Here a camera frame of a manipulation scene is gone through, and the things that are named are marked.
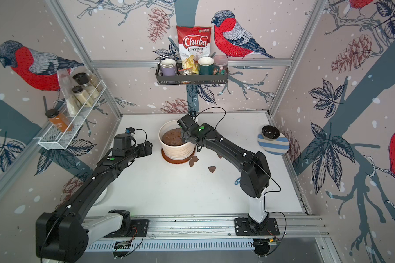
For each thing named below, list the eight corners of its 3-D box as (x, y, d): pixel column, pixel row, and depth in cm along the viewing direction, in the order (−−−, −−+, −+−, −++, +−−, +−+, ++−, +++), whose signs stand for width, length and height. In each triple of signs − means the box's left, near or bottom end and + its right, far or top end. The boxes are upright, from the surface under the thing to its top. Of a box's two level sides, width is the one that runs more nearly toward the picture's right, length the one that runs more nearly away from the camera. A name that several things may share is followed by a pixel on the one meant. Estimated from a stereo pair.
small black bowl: (262, 141, 106) (264, 137, 102) (259, 130, 112) (261, 125, 108) (278, 141, 106) (281, 136, 102) (274, 130, 112) (277, 125, 108)
